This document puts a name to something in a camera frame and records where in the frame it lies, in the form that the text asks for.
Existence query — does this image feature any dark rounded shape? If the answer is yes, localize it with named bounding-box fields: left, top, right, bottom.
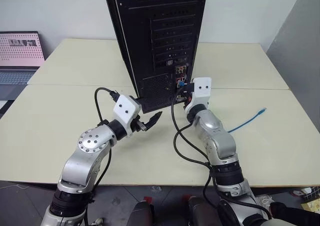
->
left=187, top=196, right=222, bottom=226
left=134, top=201, right=155, bottom=226

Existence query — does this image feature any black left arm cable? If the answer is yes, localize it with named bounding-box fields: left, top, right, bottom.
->
left=83, top=86, right=120, bottom=226

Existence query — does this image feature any open laptop with pink screen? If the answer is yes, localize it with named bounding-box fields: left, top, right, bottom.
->
left=0, top=30, right=46, bottom=101

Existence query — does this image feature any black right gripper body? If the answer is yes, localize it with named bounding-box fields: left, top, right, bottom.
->
left=183, top=83, right=196, bottom=107

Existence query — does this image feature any black computer tower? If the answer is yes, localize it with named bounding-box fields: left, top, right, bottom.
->
left=102, top=0, right=210, bottom=113

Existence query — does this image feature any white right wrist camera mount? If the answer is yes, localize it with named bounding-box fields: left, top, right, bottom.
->
left=190, top=76, right=213, bottom=106

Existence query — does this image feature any blue ethernet cable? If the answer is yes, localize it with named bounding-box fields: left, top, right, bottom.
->
left=177, top=78, right=268, bottom=134

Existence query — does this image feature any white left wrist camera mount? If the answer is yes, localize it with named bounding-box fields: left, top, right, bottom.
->
left=112, top=94, right=143, bottom=138

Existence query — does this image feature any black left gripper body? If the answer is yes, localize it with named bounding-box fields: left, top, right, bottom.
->
left=129, top=114, right=149, bottom=135

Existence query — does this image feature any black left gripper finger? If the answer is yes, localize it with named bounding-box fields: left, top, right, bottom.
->
left=145, top=111, right=164, bottom=132

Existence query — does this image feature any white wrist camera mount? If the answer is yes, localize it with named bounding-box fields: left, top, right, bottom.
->
left=190, top=76, right=213, bottom=106
left=112, top=94, right=143, bottom=138

